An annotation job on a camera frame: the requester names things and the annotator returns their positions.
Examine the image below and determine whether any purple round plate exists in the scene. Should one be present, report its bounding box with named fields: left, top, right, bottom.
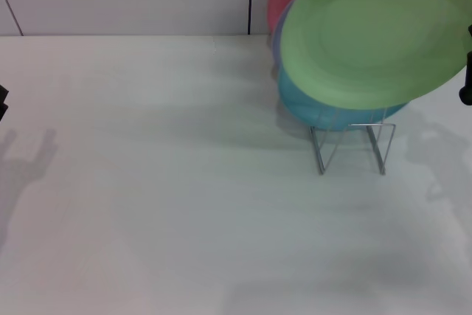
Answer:
left=271, top=0, right=296, bottom=69

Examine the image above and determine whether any chrome wire plate rack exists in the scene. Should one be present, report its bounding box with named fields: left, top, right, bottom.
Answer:
left=309, top=108, right=398, bottom=176

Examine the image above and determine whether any green round plate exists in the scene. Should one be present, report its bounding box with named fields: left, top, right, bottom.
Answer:
left=279, top=0, right=472, bottom=111

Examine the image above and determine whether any light blue round plate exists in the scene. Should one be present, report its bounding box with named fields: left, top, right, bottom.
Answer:
left=277, top=66, right=411, bottom=133

